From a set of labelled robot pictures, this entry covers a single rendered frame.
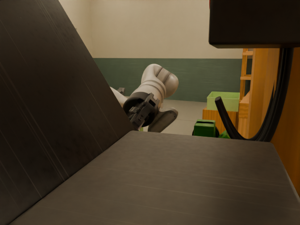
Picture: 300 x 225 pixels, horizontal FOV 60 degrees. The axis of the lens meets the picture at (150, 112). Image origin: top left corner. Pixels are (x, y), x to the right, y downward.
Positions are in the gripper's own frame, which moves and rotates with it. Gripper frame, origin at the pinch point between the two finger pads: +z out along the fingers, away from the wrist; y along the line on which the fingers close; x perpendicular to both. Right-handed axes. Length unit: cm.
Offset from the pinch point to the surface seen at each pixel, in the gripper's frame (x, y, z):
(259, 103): 31, 10, -50
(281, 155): 23.9, 16.7, -7.1
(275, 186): 8.3, 23.4, 19.4
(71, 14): -283, -350, -703
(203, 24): 29, -105, -721
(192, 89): 134, -247, -677
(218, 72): 150, -160, -679
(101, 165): -2.2, 13.2, 19.7
